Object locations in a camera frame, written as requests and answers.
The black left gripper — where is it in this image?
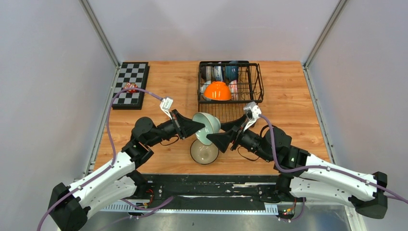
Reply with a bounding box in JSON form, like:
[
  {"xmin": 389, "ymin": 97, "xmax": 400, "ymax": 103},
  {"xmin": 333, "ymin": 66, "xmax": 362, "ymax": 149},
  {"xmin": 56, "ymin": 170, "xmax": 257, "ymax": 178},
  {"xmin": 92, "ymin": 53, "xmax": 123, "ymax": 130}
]
[{"xmin": 147, "ymin": 109, "xmax": 204, "ymax": 147}]

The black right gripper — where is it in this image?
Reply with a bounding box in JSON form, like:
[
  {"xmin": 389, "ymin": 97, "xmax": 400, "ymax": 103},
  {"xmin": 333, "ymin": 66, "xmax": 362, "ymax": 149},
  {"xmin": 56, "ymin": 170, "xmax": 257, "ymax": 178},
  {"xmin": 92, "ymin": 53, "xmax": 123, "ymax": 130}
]
[{"xmin": 206, "ymin": 115, "xmax": 273, "ymax": 163}]

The celadon green bowl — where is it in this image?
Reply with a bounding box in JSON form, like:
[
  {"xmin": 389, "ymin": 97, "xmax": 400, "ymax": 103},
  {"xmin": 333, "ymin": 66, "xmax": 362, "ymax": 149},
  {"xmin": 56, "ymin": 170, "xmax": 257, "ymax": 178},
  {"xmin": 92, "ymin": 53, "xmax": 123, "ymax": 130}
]
[{"xmin": 192, "ymin": 112, "xmax": 221, "ymax": 145}]

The white orange bowl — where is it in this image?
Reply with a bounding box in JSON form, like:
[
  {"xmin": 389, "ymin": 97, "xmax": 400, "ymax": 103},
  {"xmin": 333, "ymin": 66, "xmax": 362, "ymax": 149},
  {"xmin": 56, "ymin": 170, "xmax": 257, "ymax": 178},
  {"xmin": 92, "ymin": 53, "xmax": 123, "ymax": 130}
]
[{"xmin": 204, "ymin": 81, "xmax": 231, "ymax": 101}]

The teal dashed pattern bowl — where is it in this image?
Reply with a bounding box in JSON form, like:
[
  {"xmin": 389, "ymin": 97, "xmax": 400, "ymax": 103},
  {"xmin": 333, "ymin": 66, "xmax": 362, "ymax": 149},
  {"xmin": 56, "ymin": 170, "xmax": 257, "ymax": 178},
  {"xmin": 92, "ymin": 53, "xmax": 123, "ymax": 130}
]
[{"xmin": 200, "ymin": 80, "xmax": 212, "ymax": 101}]

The black wire dish rack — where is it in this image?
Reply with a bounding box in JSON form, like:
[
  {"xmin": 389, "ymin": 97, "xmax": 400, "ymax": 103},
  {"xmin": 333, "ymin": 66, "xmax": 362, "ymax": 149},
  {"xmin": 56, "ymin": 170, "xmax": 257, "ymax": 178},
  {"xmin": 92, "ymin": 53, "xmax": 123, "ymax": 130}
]
[{"xmin": 197, "ymin": 60, "xmax": 264, "ymax": 123}]

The orange floral pattern bowl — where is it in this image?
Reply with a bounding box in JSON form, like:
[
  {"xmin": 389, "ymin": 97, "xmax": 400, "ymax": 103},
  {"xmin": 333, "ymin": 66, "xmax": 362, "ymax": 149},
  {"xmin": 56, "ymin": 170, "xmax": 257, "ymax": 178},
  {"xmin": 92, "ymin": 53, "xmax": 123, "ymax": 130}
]
[{"xmin": 229, "ymin": 80, "xmax": 239, "ymax": 101}]

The white blue striped bowl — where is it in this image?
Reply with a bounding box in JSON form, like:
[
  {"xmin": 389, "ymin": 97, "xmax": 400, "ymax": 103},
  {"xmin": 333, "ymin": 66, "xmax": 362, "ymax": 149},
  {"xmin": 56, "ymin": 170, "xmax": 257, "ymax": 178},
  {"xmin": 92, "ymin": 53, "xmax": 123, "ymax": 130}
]
[{"xmin": 212, "ymin": 62, "xmax": 224, "ymax": 82}]

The beige interior bowl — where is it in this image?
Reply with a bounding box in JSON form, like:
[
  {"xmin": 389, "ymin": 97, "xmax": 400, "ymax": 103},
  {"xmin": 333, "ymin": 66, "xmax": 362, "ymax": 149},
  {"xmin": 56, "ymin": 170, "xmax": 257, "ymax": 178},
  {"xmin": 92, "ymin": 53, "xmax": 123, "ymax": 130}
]
[{"xmin": 200, "ymin": 63, "xmax": 213, "ymax": 81}]

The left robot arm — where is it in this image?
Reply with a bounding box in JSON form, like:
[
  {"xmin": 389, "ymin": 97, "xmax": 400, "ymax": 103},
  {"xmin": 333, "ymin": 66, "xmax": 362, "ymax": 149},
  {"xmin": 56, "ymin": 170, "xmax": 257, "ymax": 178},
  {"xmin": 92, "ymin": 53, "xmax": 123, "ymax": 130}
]
[{"xmin": 49, "ymin": 109, "xmax": 205, "ymax": 231}]

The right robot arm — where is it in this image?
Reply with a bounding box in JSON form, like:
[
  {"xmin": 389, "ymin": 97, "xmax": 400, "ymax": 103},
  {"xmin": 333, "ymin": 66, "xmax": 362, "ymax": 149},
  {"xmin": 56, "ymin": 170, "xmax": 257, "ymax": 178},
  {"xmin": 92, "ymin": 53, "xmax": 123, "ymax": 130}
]
[{"xmin": 206, "ymin": 118, "xmax": 388, "ymax": 219}]

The red owl toy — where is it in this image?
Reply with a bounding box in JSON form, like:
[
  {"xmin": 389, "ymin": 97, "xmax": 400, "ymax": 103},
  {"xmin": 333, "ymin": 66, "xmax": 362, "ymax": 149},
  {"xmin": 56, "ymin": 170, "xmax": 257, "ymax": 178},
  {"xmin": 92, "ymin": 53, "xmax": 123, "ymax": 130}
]
[{"xmin": 123, "ymin": 82, "xmax": 139, "ymax": 93}]

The black white chessboard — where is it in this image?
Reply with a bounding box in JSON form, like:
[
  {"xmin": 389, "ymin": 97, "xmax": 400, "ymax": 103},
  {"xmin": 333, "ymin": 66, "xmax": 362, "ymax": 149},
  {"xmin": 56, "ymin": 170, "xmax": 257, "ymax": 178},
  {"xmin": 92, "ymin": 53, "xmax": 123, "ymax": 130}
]
[{"xmin": 112, "ymin": 62, "xmax": 150, "ymax": 110}]

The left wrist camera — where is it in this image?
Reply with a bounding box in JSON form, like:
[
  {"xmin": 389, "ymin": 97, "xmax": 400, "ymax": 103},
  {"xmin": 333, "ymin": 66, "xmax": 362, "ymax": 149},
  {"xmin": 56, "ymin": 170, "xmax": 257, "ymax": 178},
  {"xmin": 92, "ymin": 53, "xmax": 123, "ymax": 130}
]
[{"xmin": 160, "ymin": 97, "xmax": 173, "ymax": 120}]

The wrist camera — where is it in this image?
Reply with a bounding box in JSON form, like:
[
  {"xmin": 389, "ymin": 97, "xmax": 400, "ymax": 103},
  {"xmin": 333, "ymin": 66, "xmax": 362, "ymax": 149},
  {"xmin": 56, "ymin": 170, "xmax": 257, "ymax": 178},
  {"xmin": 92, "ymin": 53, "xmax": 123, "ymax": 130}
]
[
  {"xmin": 243, "ymin": 102, "xmax": 262, "ymax": 131},
  {"xmin": 160, "ymin": 97, "xmax": 173, "ymax": 120}
]

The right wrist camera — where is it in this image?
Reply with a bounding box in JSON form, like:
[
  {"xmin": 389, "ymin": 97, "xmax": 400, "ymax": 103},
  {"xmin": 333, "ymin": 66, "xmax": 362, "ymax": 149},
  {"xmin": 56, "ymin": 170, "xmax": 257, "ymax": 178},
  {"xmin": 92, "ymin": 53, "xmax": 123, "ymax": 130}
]
[{"xmin": 243, "ymin": 102, "xmax": 262, "ymax": 131}]

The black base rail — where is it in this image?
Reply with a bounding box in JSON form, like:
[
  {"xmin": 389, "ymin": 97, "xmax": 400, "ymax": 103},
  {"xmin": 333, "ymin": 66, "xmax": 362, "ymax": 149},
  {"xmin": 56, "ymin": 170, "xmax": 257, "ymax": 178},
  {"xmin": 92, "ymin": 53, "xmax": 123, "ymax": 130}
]
[{"xmin": 102, "ymin": 174, "xmax": 306, "ymax": 218}]

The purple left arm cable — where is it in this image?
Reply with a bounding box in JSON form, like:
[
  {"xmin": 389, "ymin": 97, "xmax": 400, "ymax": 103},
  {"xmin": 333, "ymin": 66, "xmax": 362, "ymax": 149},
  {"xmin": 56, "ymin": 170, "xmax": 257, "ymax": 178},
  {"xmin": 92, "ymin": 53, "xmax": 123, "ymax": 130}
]
[{"xmin": 37, "ymin": 88, "xmax": 174, "ymax": 231}]

